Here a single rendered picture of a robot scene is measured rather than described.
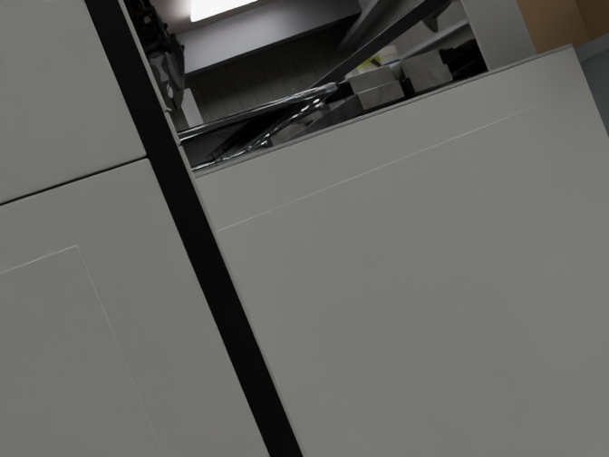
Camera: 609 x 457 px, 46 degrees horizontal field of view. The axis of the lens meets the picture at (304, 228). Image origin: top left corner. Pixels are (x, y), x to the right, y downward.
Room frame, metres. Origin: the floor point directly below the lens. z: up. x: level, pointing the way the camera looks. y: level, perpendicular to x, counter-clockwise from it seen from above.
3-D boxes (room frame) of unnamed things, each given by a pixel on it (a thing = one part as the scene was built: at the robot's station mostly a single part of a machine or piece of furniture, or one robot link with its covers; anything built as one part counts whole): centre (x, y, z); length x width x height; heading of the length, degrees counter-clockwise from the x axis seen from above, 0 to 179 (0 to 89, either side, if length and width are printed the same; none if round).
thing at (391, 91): (1.26, -0.10, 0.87); 0.36 x 0.08 x 0.03; 26
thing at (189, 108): (1.39, 0.13, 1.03); 0.06 x 0.04 x 0.13; 116
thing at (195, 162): (1.12, 0.13, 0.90); 0.34 x 0.34 x 0.01; 26
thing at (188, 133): (0.96, 0.04, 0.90); 0.37 x 0.01 x 0.01; 116
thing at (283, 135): (1.41, -0.03, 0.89); 0.08 x 0.03 x 0.03; 116
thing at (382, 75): (1.12, -0.17, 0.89); 0.08 x 0.03 x 0.03; 116
